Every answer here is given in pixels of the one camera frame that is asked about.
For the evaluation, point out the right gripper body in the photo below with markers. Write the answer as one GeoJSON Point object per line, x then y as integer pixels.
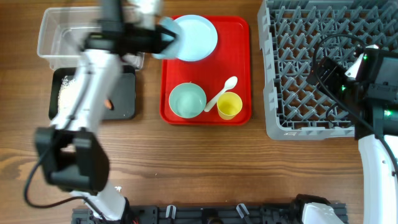
{"type": "Point", "coordinates": [334, 80]}

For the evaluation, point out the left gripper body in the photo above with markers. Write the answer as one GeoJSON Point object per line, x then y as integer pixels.
{"type": "Point", "coordinates": [147, 40]}

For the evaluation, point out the light blue rice bowl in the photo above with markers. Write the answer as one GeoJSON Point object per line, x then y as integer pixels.
{"type": "Point", "coordinates": [171, 51]}

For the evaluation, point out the orange carrot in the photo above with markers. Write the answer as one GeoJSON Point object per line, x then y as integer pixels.
{"type": "Point", "coordinates": [108, 104]}

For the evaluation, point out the mint green bowl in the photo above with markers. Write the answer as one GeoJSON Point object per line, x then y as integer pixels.
{"type": "Point", "coordinates": [187, 100]}

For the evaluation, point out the yellow plastic cup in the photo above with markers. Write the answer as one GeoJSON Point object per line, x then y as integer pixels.
{"type": "Point", "coordinates": [229, 104]}

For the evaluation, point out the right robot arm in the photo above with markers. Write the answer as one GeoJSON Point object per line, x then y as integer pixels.
{"type": "Point", "coordinates": [368, 92]}

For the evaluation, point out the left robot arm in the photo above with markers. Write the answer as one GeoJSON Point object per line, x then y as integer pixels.
{"type": "Point", "coordinates": [70, 155]}

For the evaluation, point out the grey dishwasher rack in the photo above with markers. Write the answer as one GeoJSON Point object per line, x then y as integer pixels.
{"type": "Point", "coordinates": [291, 34]}

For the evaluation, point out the black rectangular tray bin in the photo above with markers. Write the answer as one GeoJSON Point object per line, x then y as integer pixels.
{"type": "Point", "coordinates": [123, 97]}

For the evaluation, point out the light blue plate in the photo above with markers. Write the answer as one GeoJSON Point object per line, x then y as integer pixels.
{"type": "Point", "coordinates": [199, 38]}

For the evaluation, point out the clear plastic storage bin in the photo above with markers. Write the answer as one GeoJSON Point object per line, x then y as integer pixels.
{"type": "Point", "coordinates": [63, 31]}

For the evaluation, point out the cooked rice leftovers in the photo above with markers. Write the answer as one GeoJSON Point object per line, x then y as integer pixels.
{"type": "Point", "coordinates": [68, 93]}

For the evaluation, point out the white plastic spoon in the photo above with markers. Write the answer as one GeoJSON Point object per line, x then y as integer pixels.
{"type": "Point", "coordinates": [228, 85]}

